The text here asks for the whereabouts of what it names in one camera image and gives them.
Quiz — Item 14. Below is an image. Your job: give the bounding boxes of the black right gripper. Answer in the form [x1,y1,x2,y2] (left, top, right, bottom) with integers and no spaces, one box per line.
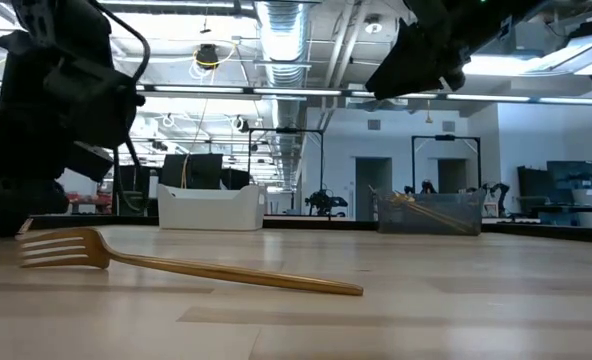
[366,0,552,100]

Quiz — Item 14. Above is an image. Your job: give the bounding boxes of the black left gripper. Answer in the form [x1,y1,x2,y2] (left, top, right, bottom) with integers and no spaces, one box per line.
[0,29,145,239]

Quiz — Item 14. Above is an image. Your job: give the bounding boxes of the overhead light bar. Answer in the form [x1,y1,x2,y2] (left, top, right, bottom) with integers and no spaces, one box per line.
[135,82,592,107]

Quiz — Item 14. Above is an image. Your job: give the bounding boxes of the translucent grey plastic bin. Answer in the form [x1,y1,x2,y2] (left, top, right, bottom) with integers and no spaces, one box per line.
[373,185,488,236]

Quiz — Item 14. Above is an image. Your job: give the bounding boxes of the black monitors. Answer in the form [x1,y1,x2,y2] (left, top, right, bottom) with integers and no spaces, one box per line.
[160,153,251,191]

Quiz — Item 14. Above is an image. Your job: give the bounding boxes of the white plastic bin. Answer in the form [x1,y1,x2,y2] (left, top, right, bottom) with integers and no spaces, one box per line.
[156,183,268,232]

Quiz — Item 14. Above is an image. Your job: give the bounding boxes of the black monitor desk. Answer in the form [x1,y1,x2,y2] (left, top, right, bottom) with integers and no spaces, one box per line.
[517,159,592,227]

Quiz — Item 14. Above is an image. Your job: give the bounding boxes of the black station frame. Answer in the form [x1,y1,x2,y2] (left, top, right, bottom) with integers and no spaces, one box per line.
[248,127,326,217]
[410,133,482,196]

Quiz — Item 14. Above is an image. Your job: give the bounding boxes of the silver ceiling duct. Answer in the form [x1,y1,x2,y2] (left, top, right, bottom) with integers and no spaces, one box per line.
[253,0,313,194]

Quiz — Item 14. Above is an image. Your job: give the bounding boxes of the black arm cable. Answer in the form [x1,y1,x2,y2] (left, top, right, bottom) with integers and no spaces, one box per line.
[90,0,152,174]

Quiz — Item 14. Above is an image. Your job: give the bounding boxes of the black ceiling cable reel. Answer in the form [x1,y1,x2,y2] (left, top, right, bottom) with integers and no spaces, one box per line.
[194,43,221,70]

